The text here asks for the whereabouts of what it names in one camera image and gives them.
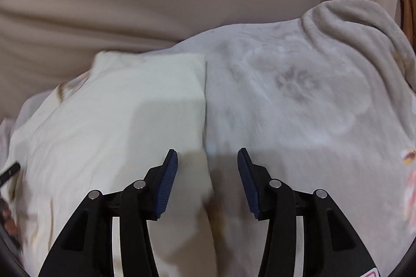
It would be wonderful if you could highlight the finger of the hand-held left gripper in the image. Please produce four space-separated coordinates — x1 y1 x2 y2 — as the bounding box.
0 161 21 185

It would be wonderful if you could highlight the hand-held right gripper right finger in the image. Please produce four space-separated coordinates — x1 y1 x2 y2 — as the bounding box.
237 147 384 277

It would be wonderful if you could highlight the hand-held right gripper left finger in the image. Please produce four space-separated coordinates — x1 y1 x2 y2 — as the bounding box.
38 149 179 277

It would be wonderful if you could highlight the white quilted comforter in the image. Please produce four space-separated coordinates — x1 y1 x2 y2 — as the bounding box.
8 50 218 277

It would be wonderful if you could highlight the grey floral fleece blanket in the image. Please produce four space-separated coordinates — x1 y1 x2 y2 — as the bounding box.
169 0 416 277

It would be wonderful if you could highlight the beige bed sheet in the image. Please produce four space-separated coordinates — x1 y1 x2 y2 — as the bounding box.
0 0 404 122

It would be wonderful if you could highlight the wooden frame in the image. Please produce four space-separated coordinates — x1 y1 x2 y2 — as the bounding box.
397 0 416 47

